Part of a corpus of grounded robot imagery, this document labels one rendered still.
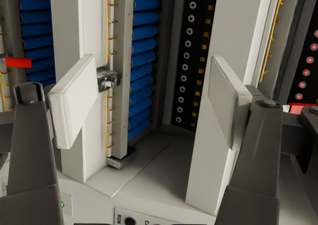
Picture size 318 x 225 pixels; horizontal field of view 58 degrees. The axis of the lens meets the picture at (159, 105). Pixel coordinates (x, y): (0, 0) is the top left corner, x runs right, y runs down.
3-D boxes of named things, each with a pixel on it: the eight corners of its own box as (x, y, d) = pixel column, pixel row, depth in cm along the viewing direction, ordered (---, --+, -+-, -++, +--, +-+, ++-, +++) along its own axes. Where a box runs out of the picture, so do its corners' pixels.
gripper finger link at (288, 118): (262, 127, 11) (337, 128, 11) (233, 83, 16) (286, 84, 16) (256, 159, 12) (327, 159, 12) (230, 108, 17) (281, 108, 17)
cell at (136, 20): (147, 21, 45) (123, 25, 40) (148, 10, 45) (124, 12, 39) (157, 23, 45) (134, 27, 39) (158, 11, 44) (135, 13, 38)
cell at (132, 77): (145, 60, 47) (121, 69, 42) (154, 65, 47) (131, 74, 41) (141, 70, 48) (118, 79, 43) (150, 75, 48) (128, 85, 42)
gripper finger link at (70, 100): (70, 150, 14) (55, 150, 14) (98, 95, 20) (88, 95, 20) (62, 92, 13) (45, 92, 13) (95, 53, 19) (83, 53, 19)
